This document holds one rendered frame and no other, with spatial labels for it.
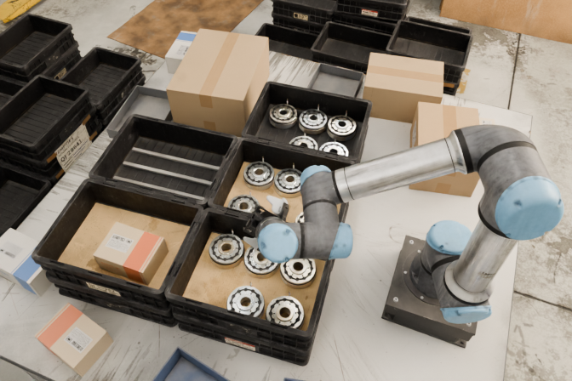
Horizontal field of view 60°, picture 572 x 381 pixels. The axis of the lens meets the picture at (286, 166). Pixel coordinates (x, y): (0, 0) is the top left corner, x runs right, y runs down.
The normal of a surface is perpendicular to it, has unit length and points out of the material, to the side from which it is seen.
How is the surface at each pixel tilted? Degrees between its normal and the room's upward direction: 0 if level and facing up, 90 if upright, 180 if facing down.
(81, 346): 0
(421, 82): 0
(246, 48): 0
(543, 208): 83
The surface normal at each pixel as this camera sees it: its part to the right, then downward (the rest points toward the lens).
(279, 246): 0.12, 0.03
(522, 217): 0.06, 0.67
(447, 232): -0.04, -0.74
